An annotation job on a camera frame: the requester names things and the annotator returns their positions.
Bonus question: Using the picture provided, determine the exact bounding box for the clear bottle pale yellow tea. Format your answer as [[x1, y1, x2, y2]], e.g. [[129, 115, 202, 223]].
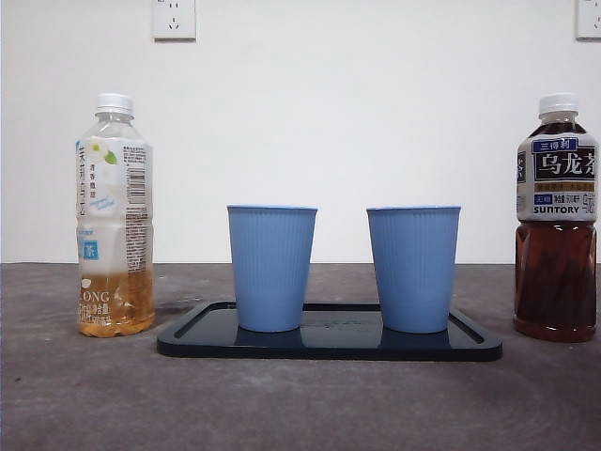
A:
[[75, 92, 156, 338]]

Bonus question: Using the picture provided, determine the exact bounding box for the dark oolong tea bottle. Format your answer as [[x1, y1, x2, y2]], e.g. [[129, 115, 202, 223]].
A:
[[513, 91, 601, 343]]

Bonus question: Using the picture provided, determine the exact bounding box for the ribbed light blue cup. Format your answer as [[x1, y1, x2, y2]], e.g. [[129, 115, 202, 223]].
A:
[[365, 204, 462, 334], [225, 203, 319, 334]]

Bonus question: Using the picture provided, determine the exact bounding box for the dark rectangular tray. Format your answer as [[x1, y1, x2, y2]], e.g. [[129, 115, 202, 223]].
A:
[[155, 301, 503, 362]]

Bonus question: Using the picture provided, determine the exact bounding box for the white wall socket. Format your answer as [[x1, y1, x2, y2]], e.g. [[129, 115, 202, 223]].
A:
[[576, 0, 601, 40], [150, 0, 197, 41]]

